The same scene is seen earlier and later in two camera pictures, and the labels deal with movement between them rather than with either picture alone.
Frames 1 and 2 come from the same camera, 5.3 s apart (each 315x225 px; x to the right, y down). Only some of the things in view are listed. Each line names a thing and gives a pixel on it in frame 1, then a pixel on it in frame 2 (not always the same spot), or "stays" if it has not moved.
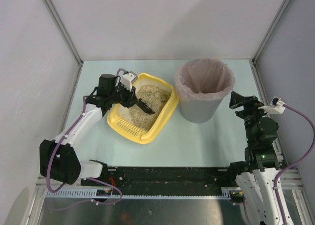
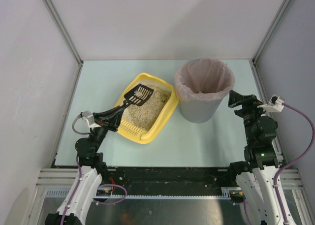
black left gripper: x=131 y=100 -> x=106 y=122
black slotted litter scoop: x=144 y=107 -> x=138 y=96
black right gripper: x=246 y=107 stays
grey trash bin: x=199 y=111 stays
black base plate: x=166 y=180 stays
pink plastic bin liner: x=204 y=79 stays
